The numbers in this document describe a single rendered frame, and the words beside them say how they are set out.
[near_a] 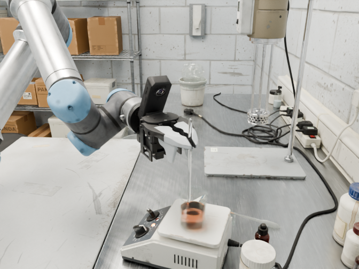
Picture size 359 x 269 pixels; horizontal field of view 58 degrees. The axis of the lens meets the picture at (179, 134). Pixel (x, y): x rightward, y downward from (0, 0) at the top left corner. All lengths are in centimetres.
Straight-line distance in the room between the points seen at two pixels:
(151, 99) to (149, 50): 239
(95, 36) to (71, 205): 200
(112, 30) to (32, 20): 191
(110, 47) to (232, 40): 105
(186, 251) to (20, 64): 64
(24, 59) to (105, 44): 180
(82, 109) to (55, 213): 32
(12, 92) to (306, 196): 82
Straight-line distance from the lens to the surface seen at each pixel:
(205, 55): 301
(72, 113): 66
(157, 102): 66
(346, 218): 77
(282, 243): 77
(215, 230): 63
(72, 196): 93
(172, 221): 65
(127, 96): 78
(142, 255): 67
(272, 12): 92
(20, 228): 86
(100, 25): 273
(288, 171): 103
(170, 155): 59
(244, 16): 92
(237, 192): 91
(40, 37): 79
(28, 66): 97
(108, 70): 314
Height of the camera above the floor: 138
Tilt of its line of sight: 22 degrees down
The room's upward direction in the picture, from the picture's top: straight up
